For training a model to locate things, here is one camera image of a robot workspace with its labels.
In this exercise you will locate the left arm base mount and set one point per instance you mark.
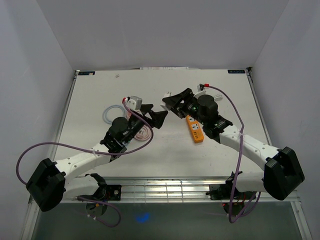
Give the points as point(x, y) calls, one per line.
point(105, 192)

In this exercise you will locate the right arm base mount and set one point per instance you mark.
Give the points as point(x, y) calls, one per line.
point(247, 184)

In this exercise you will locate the right corner label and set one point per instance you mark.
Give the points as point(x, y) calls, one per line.
point(236, 71)

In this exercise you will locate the corner label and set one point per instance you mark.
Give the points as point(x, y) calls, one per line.
point(236, 71)
point(86, 73)

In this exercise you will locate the aluminium rail frame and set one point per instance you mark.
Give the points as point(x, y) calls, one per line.
point(145, 191)

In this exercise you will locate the orange power strip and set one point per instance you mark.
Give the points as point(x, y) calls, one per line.
point(195, 130)

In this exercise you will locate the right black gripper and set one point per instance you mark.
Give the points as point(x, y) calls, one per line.
point(173, 102)

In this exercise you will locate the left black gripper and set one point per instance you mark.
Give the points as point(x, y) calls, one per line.
point(157, 117)

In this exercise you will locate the left corner label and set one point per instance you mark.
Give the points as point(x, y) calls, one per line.
point(86, 73)

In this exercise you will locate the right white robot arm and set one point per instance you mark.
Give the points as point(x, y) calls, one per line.
point(281, 172)

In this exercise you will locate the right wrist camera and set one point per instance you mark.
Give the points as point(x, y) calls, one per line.
point(201, 90)

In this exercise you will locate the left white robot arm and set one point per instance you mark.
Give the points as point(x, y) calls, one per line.
point(51, 179)

